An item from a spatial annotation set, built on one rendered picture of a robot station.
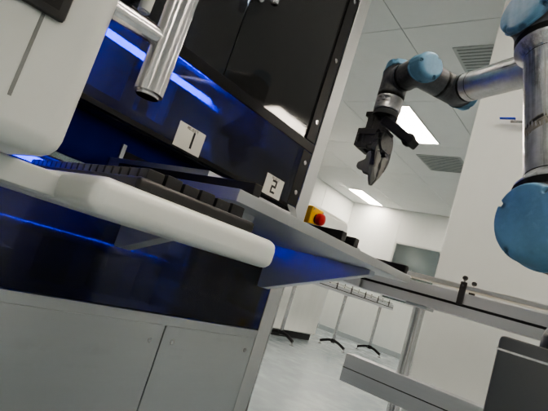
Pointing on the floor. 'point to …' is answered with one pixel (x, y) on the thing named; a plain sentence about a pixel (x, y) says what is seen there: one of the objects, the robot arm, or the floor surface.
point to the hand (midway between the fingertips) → (373, 181)
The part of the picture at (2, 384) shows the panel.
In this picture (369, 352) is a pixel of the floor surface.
